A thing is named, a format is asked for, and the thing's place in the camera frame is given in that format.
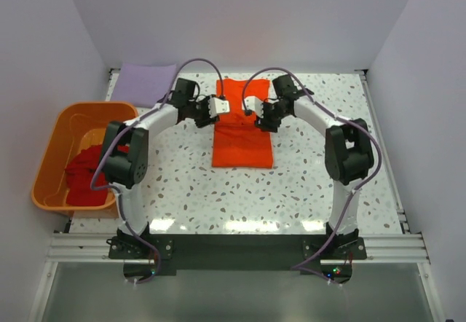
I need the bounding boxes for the folded lavender t-shirt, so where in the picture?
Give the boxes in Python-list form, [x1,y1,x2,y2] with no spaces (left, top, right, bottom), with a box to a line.
[111,63,177,108]

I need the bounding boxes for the red t-shirt in basket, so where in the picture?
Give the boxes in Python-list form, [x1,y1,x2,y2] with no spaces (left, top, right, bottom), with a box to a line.
[65,145,108,207]

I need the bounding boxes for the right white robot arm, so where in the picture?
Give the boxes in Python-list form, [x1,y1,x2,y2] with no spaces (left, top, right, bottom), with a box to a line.
[243,74,382,262]

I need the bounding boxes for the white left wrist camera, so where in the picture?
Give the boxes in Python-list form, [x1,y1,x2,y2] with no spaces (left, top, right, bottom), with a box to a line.
[208,96,230,118]

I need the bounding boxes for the orange plastic basket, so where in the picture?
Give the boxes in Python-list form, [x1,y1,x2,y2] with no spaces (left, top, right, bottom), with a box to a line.
[31,101,138,219]

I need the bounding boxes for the aluminium front rail frame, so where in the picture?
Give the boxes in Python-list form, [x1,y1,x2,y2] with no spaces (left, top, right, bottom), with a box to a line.
[45,231,446,321]

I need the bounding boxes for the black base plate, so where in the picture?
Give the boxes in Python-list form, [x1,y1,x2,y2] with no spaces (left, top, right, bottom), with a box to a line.
[106,232,368,278]

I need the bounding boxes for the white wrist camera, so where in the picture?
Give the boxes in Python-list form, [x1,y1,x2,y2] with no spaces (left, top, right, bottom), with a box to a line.
[208,96,230,118]
[243,96,264,117]

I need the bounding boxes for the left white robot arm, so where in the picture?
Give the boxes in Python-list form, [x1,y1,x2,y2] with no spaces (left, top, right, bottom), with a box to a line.
[97,79,229,260]

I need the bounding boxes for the orange t-shirt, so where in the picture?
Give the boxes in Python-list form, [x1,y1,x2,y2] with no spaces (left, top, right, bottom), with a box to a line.
[212,79,274,169]

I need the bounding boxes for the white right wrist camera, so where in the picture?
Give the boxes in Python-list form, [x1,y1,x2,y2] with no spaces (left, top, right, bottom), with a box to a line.
[243,96,264,117]

